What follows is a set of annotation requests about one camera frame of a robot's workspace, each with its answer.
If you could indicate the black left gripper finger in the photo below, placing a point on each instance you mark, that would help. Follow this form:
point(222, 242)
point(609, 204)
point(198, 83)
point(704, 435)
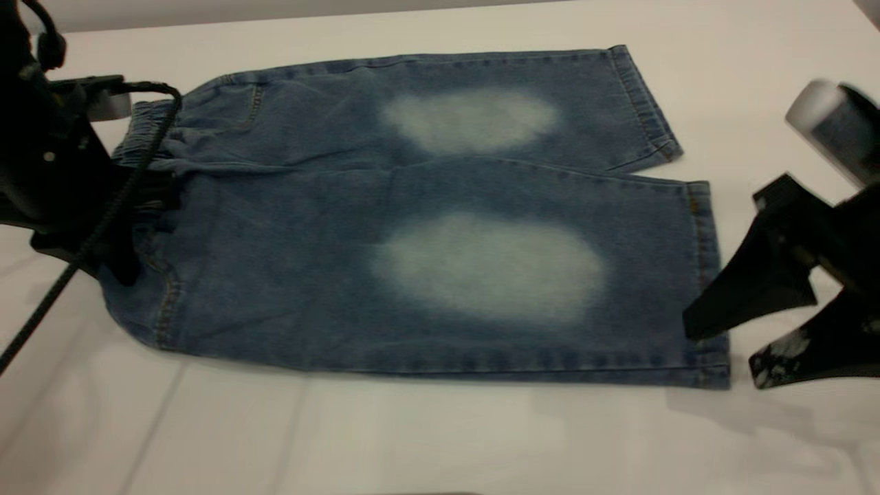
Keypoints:
point(155, 192)
point(122, 258)

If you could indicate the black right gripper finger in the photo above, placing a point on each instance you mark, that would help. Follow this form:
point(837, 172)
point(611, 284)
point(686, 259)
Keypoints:
point(832, 344)
point(763, 282)

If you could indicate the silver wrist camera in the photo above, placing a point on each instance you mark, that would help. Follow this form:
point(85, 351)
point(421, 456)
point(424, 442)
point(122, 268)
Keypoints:
point(115, 106)
point(832, 127)

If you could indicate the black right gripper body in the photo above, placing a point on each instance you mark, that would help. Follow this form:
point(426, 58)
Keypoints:
point(856, 240)

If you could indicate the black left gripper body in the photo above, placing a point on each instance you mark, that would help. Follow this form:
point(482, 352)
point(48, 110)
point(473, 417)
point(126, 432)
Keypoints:
point(48, 172)

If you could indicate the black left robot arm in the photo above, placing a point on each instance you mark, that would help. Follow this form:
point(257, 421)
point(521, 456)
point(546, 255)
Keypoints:
point(10, 41)

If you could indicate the blue denim pants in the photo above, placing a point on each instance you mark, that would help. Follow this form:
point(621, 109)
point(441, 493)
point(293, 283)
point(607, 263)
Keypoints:
point(309, 275)

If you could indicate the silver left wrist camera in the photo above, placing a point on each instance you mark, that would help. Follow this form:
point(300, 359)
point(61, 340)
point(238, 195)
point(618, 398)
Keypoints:
point(115, 106)

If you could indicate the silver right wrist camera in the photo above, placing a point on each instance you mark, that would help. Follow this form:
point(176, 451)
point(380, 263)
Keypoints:
point(832, 127)

